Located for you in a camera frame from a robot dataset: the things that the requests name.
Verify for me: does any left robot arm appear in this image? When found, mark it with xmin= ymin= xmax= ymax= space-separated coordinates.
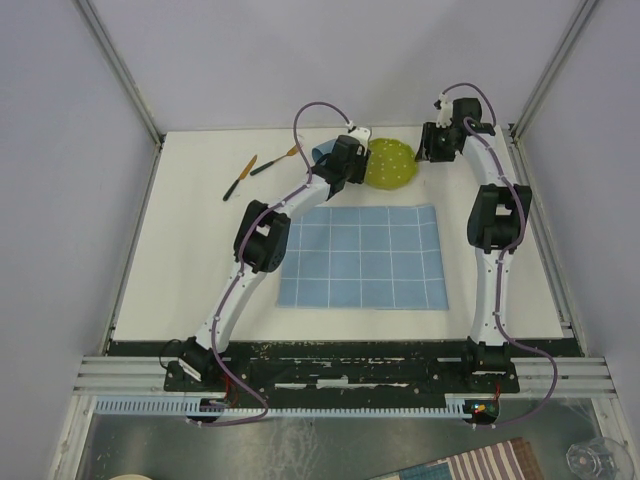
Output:
xmin=178 ymin=127 xmax=371 ymax=390

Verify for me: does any blue checked cloth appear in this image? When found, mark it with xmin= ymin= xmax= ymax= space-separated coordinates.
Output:
xmin=277 ymin=204 xmax=449 ymax=311

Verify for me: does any striped folded cloth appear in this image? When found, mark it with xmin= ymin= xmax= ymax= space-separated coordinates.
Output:
xmin=378 ymin=437 xmax=544 ymax=480

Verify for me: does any cream round object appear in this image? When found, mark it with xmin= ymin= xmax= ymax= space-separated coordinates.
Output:
xmin=110 ymin=474 xmax=151 ymax=480

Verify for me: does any aluminium frame rail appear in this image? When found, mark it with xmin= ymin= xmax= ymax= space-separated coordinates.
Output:
xmin=510 ymin=0 xmax=602 ymax=142

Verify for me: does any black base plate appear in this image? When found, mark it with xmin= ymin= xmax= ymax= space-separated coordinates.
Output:
xmin=162 ymin=339 xmax=521 ymax=401

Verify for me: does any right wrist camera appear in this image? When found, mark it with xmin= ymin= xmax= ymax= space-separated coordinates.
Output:
xmin=434 ymin=93 xmax=453 ymax=128

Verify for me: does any orange fork green handle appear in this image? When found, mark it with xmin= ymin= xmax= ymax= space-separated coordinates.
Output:
xmin=250 ymin=146 xmax=299 ymax=176

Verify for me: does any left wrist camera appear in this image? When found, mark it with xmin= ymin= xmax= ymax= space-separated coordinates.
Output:
xmin=346 ymin=121 xmax=372 ymax=149

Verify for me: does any green dotted plate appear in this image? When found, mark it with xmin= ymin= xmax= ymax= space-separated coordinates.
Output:
xmin=364 ymin=138 xmax=418 ymax=191

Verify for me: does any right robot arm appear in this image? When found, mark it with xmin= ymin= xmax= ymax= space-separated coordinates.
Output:
xmin=416 ymin=94 xmax=532 ymax=391

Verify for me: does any orange knife green handle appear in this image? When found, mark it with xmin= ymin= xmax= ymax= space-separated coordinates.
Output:
xmin=222 ymin=155 xmax=258 ymax=202

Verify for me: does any clear glass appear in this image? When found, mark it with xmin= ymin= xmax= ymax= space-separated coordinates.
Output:
xmin=566 ymin=437 xmax=635 ymax=480

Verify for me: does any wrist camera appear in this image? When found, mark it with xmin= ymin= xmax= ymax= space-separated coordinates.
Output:
xmin=346 ymin=121 xmax=372 ymax=149
xmin=434 ymin=93 xmax=453 ymax=128

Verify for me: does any blue cup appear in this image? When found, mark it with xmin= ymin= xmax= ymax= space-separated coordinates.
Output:
xmin=311 ymin=139 xmax=335 ymax=164

